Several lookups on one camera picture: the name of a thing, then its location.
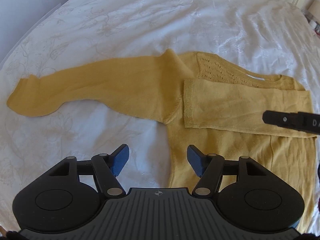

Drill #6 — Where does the yellow knit sweater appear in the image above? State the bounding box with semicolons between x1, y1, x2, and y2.
7;50;317;232

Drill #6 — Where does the white embroidered bedspread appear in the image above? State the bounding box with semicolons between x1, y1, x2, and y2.
1;0;319;230

